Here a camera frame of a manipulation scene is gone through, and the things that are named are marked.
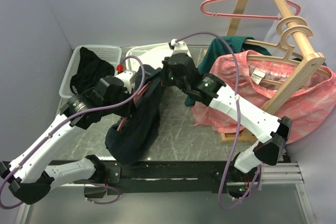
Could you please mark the white cloth in basket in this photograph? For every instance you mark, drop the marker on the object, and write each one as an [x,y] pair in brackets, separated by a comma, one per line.
[151,55]

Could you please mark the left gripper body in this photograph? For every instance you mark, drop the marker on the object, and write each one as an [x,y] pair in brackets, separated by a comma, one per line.
[123,110]

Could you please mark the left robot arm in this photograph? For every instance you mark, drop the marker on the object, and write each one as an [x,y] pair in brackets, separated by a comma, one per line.
[31,176]

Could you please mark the wooden clothes rack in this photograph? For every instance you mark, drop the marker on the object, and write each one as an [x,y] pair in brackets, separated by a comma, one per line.
[294,41]

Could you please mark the beige wooden hanger rear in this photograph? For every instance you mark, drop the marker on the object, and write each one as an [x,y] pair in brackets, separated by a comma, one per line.
[292,19]

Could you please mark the green shorts on rack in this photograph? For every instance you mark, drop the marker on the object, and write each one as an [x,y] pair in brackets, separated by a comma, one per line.
[217,49]

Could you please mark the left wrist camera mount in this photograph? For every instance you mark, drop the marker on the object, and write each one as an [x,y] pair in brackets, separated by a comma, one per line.
[127,76]

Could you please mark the aluminium frame rail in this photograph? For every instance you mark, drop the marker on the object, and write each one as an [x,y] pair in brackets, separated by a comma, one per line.
[281,198]

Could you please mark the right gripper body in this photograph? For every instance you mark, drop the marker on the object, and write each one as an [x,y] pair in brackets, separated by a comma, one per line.
[169,78]

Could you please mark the dark navy shorts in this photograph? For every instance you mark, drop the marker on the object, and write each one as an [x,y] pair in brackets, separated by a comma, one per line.
[129,144]

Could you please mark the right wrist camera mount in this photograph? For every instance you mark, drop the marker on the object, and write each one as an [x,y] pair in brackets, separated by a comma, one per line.
[178,47]

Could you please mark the white plastic basket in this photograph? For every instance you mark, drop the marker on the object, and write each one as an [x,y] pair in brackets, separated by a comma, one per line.
[132,64]

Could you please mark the pink hanger front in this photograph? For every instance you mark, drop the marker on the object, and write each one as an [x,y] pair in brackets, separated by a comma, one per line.
[136,101]

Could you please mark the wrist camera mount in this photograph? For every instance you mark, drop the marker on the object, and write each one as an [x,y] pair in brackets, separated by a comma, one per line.
[127,76]
[178,47]

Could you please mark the grey plastic basket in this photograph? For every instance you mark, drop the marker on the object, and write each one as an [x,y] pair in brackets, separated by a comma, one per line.
[110,54]

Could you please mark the black drawstring garment in basket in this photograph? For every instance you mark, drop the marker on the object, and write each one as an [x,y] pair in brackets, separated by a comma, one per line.
[90,70]

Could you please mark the beige wooden hanger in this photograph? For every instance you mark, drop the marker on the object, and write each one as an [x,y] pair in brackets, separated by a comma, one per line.
[292,19]
[283,44]

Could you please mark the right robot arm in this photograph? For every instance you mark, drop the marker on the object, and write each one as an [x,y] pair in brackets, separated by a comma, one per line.
[272,133]

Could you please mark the beige wooden hanger front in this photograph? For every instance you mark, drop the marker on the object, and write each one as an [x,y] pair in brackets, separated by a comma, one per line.
[283,44]

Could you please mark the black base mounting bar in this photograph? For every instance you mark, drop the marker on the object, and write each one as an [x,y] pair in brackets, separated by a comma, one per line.
[163,176]

